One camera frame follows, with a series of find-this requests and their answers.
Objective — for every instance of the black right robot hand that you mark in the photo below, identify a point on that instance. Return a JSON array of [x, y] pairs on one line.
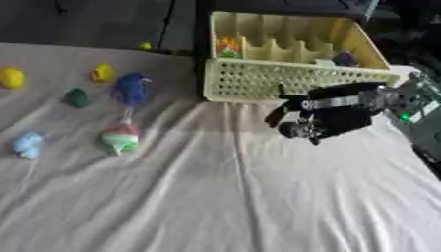
[[339, 114]]

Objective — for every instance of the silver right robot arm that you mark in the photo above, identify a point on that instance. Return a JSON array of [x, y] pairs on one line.
[[414, 98]]

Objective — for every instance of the pale compartment drawer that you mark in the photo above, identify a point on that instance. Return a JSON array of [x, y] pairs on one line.
[[287, 62]]

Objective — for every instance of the purple toy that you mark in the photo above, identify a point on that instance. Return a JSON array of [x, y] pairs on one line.
[[345, 59]]

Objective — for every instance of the colourful toy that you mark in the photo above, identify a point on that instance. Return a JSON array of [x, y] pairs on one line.
[[228, 48]]

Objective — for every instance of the small yellow ball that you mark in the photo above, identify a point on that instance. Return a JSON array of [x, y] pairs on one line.
[[145, 46]]

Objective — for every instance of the red white green toy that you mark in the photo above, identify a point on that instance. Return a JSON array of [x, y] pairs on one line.
[[120, 136]]

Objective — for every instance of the small yellow toy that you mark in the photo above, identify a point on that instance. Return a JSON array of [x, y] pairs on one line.
[[103, 72]]

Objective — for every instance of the light blue soft toy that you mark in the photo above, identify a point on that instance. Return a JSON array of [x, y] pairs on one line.
[[28, 145]]

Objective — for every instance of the yellow toy fruit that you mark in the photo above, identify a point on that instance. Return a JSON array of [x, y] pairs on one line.
[[10, 78]]

